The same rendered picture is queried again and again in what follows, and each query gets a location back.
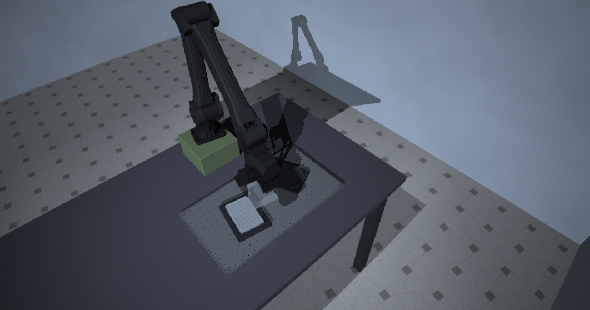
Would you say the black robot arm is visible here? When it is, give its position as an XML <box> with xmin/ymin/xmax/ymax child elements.
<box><xmin>171</xmin><ymin>1</ymin><xmax>280</xmax><ymax>194</ymax></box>

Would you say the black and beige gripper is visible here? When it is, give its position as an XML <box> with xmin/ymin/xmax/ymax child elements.
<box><xmin>234</xmin><ymin>162</ymin><xmax>253</xmax><ymax>197</ymax></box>

